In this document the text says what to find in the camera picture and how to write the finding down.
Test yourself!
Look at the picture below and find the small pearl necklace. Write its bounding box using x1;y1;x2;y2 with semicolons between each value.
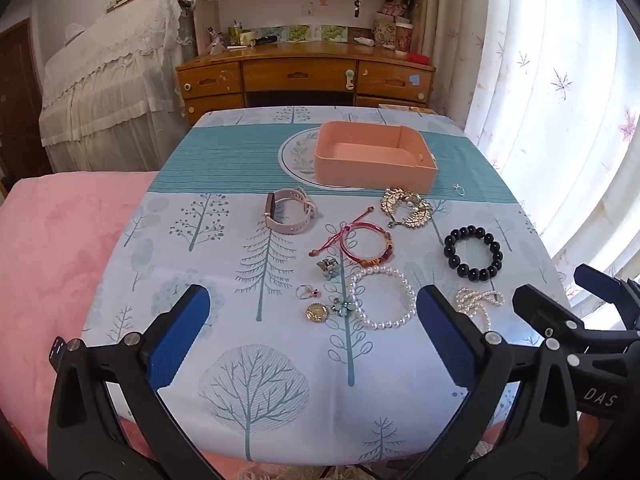
454;286;507;335

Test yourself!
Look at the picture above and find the black bead bracelet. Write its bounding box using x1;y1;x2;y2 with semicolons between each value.
442;225;504;282

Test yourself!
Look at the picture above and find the silver ring pink gem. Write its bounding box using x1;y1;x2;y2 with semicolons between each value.
452;183;465;196

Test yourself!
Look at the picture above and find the gold leaf brooch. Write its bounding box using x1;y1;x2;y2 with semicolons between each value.
380;188;433;229

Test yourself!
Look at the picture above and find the white pearl bracelet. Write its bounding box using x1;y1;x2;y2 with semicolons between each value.
347;264;419;332

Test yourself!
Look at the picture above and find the blue flower earring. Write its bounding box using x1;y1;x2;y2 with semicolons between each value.
317;257;341;280
331;297;357;318

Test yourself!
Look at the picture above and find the red braided cord bracelet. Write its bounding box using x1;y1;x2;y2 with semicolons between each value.
307;206;395;267

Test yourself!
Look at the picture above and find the gold round pendant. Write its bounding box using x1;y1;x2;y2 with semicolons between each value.
305;302;330;323

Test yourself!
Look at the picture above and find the silver ring red stone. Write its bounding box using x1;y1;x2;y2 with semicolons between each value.
295;284;321;300

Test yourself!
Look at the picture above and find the pink strap smart watch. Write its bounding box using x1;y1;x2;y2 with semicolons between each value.
264;188;316;235

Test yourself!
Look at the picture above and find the pink open jewelry box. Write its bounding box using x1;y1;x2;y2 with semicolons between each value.
314;122;438;194

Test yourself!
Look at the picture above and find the pink blanket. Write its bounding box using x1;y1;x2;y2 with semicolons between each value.
1;172;155;463

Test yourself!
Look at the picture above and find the floral white curtain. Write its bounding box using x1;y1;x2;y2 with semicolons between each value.
423;0;639;316

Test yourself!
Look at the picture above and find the tree print tablecloth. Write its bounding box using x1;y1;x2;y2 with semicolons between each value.
82;107;565;465

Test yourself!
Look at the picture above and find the brown wooden door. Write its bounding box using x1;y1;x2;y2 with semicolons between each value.
0;18;52;185

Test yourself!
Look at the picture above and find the red box on desk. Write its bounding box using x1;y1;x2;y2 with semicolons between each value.
408;52;432;65

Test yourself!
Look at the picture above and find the lace covered furniture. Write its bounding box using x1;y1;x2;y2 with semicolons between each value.
39;0;195;172

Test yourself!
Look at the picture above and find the patterned paper cup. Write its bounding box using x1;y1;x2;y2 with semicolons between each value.
395;22;413;55

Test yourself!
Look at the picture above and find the wooden desk with drawers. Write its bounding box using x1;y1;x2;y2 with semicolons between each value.
176;42;436;125

